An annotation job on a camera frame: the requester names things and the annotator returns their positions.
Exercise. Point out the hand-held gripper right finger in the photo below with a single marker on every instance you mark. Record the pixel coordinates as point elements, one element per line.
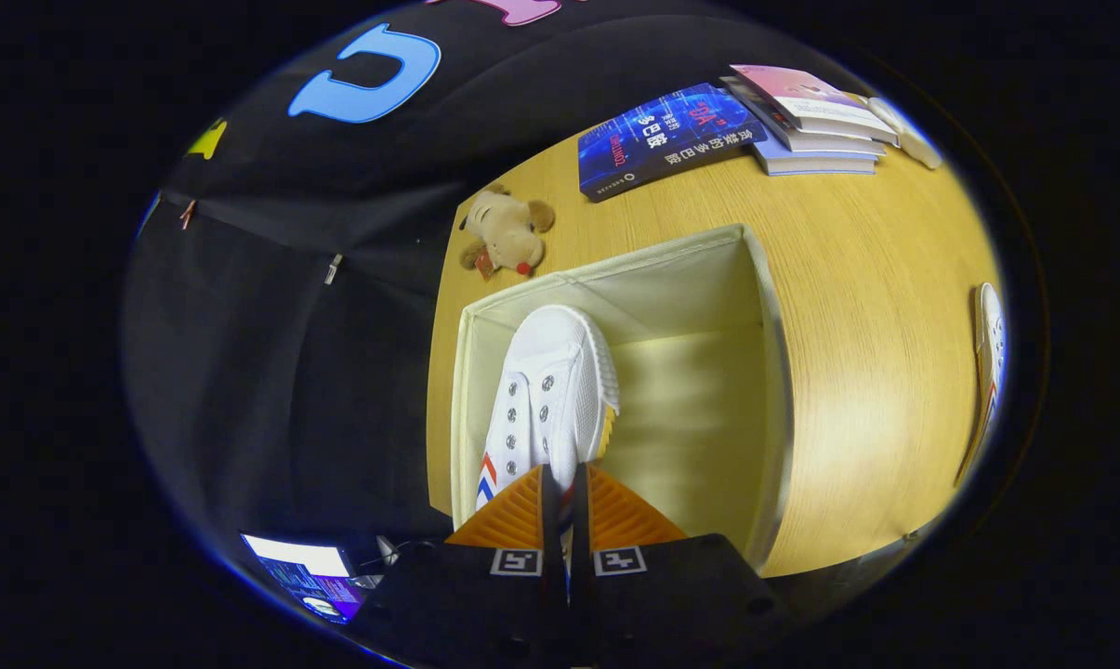
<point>671,595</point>

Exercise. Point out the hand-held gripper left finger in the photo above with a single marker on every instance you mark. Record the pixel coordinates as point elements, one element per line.
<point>485,595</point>

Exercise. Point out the fabric storage box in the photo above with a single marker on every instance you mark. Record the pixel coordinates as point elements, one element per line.
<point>699,400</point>

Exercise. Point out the white canvas shoe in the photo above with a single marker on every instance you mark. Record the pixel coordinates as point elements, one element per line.
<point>550,372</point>
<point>990,344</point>

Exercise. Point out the lit computer monitor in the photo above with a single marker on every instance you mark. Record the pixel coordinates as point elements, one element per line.
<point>304,576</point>

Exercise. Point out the tan plush dog toy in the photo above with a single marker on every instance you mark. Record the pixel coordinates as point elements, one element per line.
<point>508,237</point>

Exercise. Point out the small white clip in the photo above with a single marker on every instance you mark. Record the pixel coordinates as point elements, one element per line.
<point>334,269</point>

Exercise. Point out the lavender cover book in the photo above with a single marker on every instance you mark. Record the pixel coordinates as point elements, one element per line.
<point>815,165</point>

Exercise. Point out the blue cover book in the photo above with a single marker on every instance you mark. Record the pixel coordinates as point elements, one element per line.
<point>662,139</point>

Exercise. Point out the white cover book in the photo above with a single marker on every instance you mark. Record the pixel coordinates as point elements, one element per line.
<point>820,141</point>

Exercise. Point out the small red clip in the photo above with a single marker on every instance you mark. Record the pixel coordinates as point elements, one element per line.
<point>188,214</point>

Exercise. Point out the white crumpled pouch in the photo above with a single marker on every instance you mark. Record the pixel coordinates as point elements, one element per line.
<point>908,135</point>

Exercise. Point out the pink cover book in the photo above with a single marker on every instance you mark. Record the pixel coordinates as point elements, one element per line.
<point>801,93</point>

